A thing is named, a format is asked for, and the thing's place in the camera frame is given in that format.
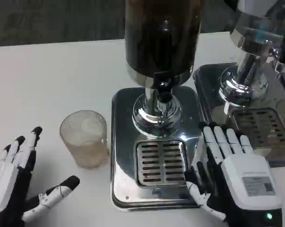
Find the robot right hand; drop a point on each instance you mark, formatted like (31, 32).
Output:
(246, 179)

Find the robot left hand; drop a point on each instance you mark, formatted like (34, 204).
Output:
(12, 175)

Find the steel drip tray grid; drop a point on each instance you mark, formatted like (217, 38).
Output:
(260, 128)
(160, 163)

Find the clear ribbed glass cup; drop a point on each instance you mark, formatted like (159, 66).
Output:
(85, 139)

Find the steel tank drink dispenser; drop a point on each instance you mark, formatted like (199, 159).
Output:
(251, 71)

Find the dark tank drink dispenser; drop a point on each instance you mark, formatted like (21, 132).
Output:
(154, 99)

